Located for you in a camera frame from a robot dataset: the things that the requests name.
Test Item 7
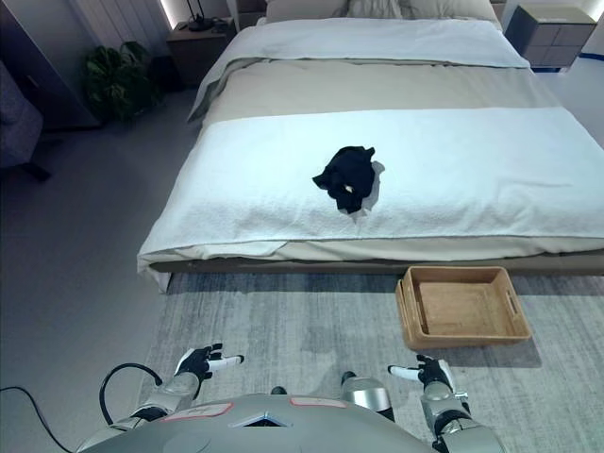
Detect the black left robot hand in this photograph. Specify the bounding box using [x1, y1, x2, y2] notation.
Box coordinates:
[175, 343, 245, 379]

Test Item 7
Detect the grey floor rug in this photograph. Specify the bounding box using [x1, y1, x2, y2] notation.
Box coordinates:
[140, 269, 604, 453]

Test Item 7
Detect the brown wooden nightstand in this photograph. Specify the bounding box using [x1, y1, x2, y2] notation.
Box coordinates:
[165, 16, 238, 89]

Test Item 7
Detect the black clothing piece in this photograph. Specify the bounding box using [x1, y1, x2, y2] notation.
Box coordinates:
[311, 145, 381, 215]

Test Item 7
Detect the white terry blanket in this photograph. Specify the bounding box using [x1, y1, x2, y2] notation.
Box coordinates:
[137, 105, 604, 275]

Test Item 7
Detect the grey robot torso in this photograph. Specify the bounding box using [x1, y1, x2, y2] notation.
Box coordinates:
[74, 393, 447, 453]

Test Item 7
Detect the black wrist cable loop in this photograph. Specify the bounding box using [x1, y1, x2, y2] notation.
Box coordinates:
[98, 361, 164, 426]

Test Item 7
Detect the white folded top sheet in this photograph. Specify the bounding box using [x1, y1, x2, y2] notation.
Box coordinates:
[187, 15, 533, 125]

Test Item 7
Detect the green potted plant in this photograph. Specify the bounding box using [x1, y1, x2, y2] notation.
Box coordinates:
[83, 41, 167, 125]

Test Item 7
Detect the low bed frame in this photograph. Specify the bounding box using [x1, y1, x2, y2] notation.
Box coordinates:
[146, 0, 604, 290]

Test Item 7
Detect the black desk lamp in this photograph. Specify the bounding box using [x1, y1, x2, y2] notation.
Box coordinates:
[180, 0, 210, 32]

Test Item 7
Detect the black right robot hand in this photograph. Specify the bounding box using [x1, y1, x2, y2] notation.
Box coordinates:
[387, 354, 456, 390]

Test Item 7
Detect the grey drawer nightstand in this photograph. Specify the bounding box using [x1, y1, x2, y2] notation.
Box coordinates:
[503, 4, 598, 73]

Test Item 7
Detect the silver right robot leg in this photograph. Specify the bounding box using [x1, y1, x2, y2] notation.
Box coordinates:
[339, 371, 395, 422]

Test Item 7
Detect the woven brown basket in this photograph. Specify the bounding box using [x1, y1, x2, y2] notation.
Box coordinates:
[394, 265, 534, 352]

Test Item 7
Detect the dark grey armchair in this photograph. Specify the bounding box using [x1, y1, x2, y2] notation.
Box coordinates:
[0, 59, 54, 182]

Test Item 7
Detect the beige pillow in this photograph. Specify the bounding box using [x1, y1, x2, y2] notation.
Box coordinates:
[265, 0, 351, 23]
[398, 0, 501, 25]

